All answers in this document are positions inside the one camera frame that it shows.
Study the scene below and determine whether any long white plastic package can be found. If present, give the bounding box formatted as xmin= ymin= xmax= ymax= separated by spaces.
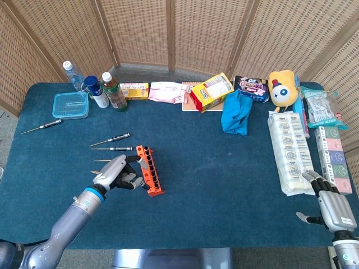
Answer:
xmin=267 ymin=110 xmax=319 ymax=197

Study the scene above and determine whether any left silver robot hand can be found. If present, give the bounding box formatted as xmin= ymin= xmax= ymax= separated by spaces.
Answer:
xmin=92 ymin=154 xmax=151 ymax=192

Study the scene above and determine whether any blue felt table cover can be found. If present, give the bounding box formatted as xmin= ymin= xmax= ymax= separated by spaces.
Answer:
xmin=0 ymin=81 xmax=359 ymax=251

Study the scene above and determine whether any yellow Lupo snack pack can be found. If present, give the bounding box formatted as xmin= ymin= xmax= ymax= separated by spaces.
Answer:
xmin=190 ymin=72 xmax=235 ymax=114

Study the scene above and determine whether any yellow plush toy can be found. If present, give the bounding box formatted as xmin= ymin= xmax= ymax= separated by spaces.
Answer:
xmin=268 ymin=69 xmax=298 ymax=113

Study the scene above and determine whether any wicker folding screen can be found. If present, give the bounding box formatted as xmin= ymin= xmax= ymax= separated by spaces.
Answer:
xmin=0 ymin=0 xmax=359 ymax=194

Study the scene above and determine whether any white bottle with blue cap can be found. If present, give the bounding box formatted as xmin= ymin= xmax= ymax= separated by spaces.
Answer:
xmin=84 ymin=75 xmax=111 ymax=109

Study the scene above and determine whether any pastel multicolour tissue pack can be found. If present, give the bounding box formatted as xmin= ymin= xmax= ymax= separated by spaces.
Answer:
xmin=314 ymin=126 xmax=353 ymax=195

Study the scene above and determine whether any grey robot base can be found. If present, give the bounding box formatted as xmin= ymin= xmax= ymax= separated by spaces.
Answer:
xmin=111 ymin=247 xmax=234 ymax=269

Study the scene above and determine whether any orange screwdriver rack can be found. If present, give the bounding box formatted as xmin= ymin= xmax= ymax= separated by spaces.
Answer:
xmin=135 ymin=145 xmax=166 ymax=198

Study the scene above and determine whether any clear water bottle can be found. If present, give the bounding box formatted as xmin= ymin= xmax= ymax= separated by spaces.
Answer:
xmin=62 ymin=61 xmax=90 ymax=95

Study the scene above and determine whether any blue cloth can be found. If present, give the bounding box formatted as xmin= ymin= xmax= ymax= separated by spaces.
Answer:
xmin=220 ymin=89 xmax=254 ymax=137

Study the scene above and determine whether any pink and white packet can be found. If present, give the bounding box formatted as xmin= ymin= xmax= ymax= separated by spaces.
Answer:
xmin=148 ymin=81 xmax=191 ymax=105

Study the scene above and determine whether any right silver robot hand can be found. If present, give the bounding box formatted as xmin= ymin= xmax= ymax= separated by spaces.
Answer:
xmin=295 ymin=169 xmax=355 ymax=233

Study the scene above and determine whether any yellow cardboard box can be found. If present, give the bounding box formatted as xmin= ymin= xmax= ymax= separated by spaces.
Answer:
xmin=119 ymin=82 xmax=150 ymax=100

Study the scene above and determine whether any dark purple snack packet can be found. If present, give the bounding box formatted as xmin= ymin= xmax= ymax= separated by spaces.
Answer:
xmin=233 ymin=75 xmax=270 ymax=104

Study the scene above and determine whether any blue plastic food container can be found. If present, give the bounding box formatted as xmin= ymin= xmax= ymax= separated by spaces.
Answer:
xmin=52 ymin=91 xmax=90 ymax=120

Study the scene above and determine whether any green and white snack bag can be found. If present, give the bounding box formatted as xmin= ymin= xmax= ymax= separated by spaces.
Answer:
xmin=300 ymin=86 xmax=349 ymax=131

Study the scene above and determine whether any green tea bottle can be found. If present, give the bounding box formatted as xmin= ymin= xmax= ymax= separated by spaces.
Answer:
xmin=101 ymin=72 xmax=128 ymax=113

